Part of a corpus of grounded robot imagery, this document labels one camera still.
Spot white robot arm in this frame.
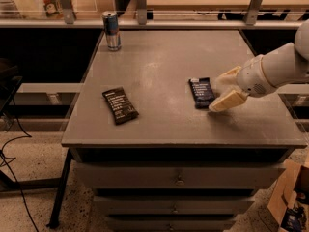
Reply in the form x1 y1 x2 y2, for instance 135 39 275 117
209 20 309 112

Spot blue RXBAR blueberry bar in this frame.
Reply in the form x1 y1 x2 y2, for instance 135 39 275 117
188 77 215 109

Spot cardboard box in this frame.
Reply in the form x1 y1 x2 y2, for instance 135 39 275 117
267 159 309 232

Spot metal railing post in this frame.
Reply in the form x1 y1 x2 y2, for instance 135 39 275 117
243 0 263 26
136 0 147 25
60 0 75 24

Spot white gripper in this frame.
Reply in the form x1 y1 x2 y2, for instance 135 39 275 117
209 54 276 112

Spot metal railing post left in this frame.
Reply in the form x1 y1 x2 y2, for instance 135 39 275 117
60 0 75 24

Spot Red Bull can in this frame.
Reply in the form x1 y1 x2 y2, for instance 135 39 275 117
102 11 122 51

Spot metal railing post middle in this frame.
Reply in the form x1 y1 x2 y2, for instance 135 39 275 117
136 0 147 25

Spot orange snack bag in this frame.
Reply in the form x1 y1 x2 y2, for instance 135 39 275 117
37 0 64 17

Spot black table leg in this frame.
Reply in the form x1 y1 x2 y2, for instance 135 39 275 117
47 150 72 229

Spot black RXBAR chocolate bar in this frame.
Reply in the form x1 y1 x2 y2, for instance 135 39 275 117
102 87 139 125

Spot metal railing post right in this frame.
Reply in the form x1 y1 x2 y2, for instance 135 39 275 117
243 0 263 26

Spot grey drawer cabinet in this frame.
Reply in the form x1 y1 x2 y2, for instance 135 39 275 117
62 31 305 232

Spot black floor cable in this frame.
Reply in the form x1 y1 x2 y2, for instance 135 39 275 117
0 97 41 232

